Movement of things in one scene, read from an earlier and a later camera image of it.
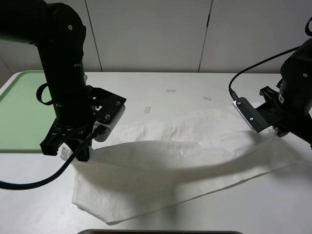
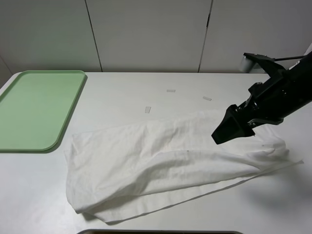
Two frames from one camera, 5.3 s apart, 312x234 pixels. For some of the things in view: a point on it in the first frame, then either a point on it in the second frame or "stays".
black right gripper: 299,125 to 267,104
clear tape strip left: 147,109 stays
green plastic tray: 25,122 stays
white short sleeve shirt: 161,159 stays
